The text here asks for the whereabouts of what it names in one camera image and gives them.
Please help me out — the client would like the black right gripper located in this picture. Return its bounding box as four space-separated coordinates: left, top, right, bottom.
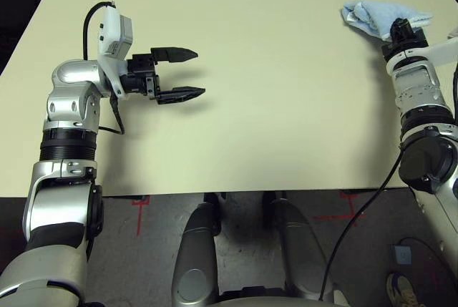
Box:
381 16 430 63

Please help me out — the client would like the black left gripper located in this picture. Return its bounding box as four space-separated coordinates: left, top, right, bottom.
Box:
120 47 207 106

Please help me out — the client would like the light blue towel white trim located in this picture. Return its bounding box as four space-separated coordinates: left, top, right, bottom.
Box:
339 0 434 42

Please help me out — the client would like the blue-grey box on floor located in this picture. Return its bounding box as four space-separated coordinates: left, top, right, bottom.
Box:
392 245 412 265

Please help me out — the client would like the beige robot waist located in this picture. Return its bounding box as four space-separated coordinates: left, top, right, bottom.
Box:
203 294 344 307

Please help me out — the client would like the yellowish sneaker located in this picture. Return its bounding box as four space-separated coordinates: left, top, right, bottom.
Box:
386 273 427 307

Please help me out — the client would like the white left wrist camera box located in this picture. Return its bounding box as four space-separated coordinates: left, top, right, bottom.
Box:
94 1 135 102

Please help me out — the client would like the black left camera cable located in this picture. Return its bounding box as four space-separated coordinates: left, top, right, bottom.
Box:
82 0 126 135

